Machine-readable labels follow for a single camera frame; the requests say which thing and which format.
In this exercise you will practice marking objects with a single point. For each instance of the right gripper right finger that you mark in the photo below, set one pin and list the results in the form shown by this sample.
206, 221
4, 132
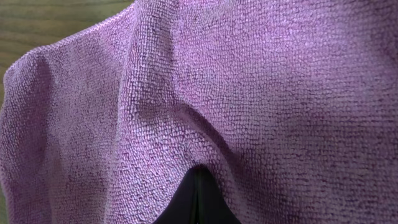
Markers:
212, 208

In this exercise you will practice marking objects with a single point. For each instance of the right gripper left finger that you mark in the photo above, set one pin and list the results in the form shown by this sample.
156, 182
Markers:
182, 208

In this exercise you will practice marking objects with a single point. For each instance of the purple microfiber cloth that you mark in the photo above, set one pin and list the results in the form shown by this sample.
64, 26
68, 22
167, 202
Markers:
292, 105

